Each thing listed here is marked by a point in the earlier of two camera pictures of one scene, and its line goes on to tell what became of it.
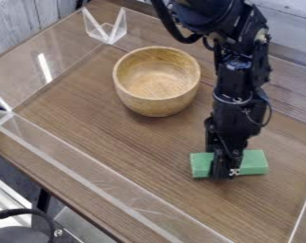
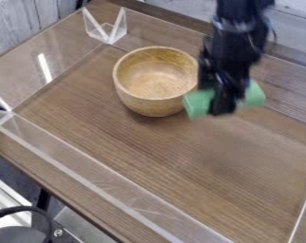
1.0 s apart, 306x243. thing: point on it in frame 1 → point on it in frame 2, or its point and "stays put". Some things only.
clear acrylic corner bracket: x=105 y=32 stays put
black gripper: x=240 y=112 → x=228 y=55
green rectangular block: x=253 y=162 → x=196 y=102
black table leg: x=42 y=200 stays put
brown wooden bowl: x=157 y=80 stays put
